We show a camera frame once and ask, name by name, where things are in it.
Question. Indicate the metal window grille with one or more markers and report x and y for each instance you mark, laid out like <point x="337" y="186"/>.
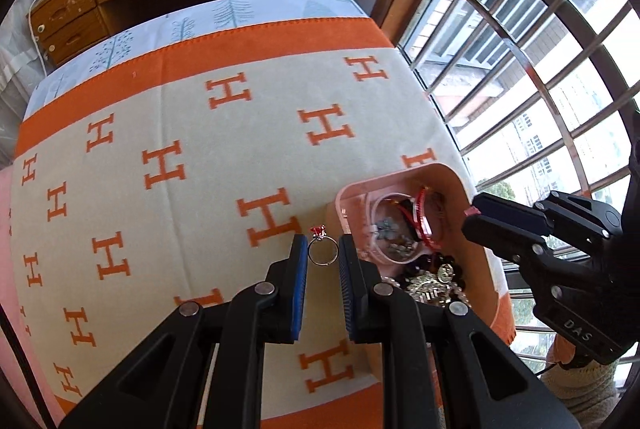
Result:
<point x="550" y="34"/>

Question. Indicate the gold brooch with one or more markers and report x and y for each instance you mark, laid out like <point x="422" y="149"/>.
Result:
<point x="425" y="286"/>

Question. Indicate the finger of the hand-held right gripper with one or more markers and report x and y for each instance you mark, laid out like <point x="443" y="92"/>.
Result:
<point x="500" y="236"/>
<point x="510" y="209"/>

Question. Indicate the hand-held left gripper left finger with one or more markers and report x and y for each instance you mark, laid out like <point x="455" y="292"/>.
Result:
<point x="300" y="289"/>

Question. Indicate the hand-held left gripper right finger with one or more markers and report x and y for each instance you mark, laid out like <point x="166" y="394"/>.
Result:
<point x="346" y="289"/>

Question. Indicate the pink jewelry box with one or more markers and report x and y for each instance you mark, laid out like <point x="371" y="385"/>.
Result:
<point x="440" y="174"/>

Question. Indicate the blue tree print bedsheet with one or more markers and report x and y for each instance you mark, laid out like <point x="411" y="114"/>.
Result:
<point x="240" y="16"/>

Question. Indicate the orange and beige patterned blanket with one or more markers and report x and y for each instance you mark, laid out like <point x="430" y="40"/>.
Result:
<point x="200" y="189"/>

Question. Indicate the person's right forearm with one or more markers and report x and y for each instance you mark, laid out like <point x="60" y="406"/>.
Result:
<point x="580" y="381"/>

